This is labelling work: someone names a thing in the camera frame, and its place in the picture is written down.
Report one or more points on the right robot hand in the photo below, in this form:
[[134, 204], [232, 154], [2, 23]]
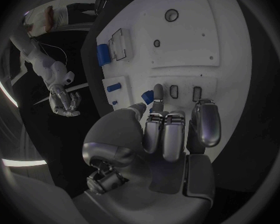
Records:
[[60, 99]]

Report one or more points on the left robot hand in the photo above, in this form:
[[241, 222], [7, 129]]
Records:
[[154, 171]]

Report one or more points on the blue block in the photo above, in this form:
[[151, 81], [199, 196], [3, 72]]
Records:
[[147, 97]]

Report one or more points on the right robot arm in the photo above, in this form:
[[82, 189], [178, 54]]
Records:
[[46, 63]]

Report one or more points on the white task board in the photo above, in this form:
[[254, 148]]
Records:
[[184, 46]]

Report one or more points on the small blue peg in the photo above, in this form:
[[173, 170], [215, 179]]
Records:
[[114, 102]]

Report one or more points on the large blue cylinder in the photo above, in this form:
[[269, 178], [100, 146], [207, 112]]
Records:
[[103, 55]]

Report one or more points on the person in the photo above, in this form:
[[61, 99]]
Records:
[[56, 17]]

